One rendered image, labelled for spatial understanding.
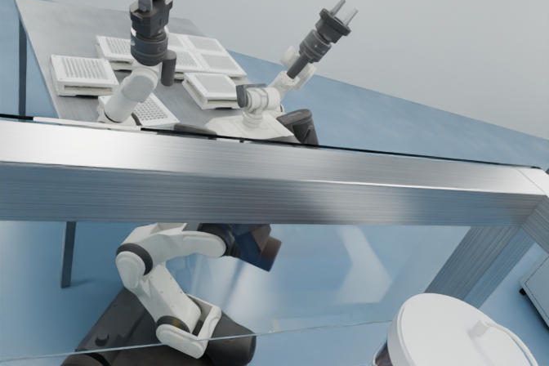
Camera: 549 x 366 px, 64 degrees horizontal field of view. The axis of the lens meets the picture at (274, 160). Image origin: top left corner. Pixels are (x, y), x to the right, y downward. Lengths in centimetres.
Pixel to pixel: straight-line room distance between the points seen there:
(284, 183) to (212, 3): 501
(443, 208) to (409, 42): 533
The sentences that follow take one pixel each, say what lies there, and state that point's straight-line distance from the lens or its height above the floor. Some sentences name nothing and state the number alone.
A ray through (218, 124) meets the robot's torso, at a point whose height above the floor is 122.
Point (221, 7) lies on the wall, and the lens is 539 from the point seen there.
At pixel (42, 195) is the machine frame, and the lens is 39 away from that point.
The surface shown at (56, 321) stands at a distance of 61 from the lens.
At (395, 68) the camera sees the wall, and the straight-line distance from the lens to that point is 592.
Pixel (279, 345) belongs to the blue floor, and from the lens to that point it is 234.
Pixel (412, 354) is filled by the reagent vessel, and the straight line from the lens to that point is 49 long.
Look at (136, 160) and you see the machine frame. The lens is 38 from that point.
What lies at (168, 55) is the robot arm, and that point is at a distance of 117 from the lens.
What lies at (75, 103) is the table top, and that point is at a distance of 203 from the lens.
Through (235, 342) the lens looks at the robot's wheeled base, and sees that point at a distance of 185.
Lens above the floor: 183
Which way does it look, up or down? 31 degrees down
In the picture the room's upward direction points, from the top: 20 degrees clockwise
